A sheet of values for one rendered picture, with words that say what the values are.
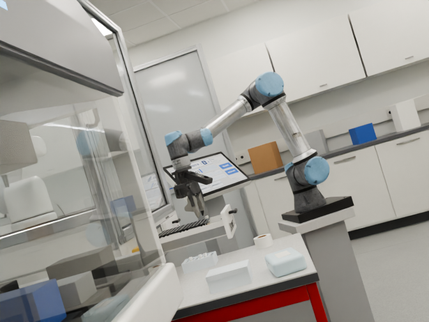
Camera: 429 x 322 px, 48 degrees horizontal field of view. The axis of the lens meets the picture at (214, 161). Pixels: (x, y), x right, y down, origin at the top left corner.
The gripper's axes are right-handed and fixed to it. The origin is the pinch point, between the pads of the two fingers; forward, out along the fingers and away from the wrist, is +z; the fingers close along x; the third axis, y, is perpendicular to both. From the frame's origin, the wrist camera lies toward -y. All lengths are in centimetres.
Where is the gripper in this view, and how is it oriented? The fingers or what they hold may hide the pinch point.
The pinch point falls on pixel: (201, 213)
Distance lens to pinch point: 198.0
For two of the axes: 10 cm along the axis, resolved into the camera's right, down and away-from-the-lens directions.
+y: -8.4, 2.7, 4.7
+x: -4.5, 1.3, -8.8
